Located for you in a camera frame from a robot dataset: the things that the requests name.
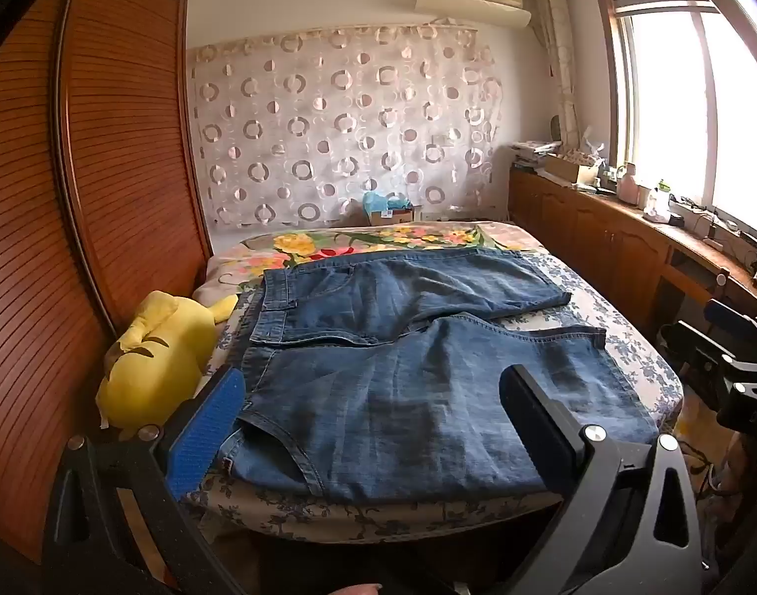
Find open cardboard box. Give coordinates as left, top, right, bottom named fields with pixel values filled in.
left=543, top=152, right=603, bottom=185

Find flowered bed blanket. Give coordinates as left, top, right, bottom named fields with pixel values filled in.
left=192, top=220, right=578, bottom=298

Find white air conditioner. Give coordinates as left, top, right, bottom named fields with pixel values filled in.
left=414, top=0, right=533, bottom=29

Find blue denim pants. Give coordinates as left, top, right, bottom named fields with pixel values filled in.
left=226, top=246, right=660, bottom=505

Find yellow plush toy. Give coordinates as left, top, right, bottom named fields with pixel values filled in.
left=96, top=290, right=240, bottom=431

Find wooden cabinet counter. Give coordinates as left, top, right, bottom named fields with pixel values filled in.
left=508, top=145, right=757, bottom=354

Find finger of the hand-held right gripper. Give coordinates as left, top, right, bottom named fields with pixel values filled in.
left=660, top=321, right=742, bottom=380
left=706, top=299, right=757, bottom=351

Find wooden slatted wardrobe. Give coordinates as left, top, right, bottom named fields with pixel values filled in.
left=0, top=0, right=215, bottom=565

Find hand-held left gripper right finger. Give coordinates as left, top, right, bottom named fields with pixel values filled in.
left=499, top=364, right=705, bottom=595

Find light blue cloth bundle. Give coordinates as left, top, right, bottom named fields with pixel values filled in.
left=362, top=191, right=410, bottom=215

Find window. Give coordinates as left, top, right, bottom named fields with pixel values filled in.
left=592, top=0, right=757, bottom=230

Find white container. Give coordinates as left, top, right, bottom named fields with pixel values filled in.
left=642, top=182, right=674, bottom=224

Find stack of papers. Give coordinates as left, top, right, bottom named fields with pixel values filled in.
left=511, top=139, right=566, bottom=168

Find circle patterned curtain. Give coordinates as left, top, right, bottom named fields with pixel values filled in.
left=188, top=23, right=502, bottom=227

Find pink bottle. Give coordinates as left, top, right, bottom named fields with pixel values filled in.
left=617, top=162, right=641, bottom=205

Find narrow floral curtain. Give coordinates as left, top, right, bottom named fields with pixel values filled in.
left=533, top=0, right=581, bottom=143

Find small cardboard box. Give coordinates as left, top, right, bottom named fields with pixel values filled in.
left=367, top=207, right=417, bottom=227

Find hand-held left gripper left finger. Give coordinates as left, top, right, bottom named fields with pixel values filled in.
left=44, top=365, right=249, bottom=595

